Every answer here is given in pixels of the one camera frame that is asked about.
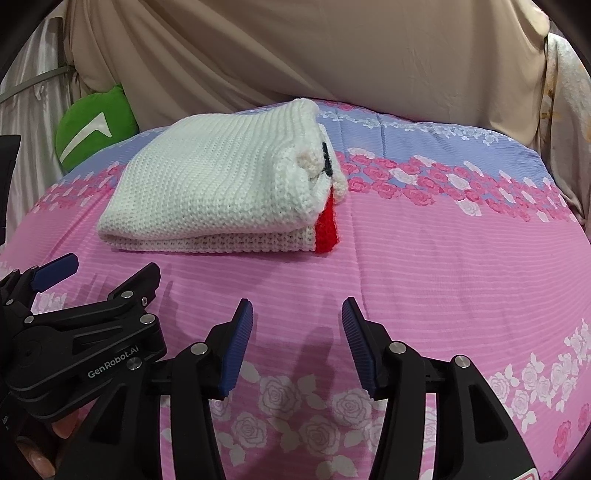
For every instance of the cream patterned cloth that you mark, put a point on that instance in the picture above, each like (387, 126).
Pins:
(568, 138)

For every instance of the beige backdrop cloth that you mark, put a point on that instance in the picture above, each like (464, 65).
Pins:
(300, 46)

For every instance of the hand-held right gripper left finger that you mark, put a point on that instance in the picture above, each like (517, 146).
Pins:
(238, 350)

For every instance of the white red black knit sweater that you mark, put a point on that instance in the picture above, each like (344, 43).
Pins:
(207, 184)

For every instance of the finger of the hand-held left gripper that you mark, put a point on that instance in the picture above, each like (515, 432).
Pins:
(57, 268)
(134, 288)

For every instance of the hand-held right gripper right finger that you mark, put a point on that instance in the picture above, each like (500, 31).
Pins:
(358, 346)

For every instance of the person's left hand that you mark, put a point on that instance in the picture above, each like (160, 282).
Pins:
(39, 457)

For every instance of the black panel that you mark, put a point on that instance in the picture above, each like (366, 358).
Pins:
(8, 184)

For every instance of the pink blue floral bedsheet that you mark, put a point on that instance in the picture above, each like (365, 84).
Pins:
(438, 277)

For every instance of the green cushion with white mark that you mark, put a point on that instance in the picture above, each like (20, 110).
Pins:
(92, 110)

